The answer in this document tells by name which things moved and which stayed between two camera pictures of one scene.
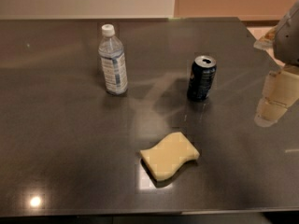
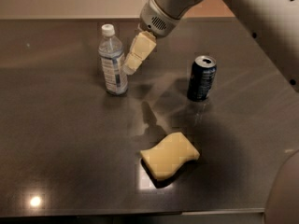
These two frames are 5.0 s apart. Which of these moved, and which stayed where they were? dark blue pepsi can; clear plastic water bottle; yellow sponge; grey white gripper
Moved: grey white gripper
Stayed: yellow sponge; dark blue pepsi can; clear plastic water bottle
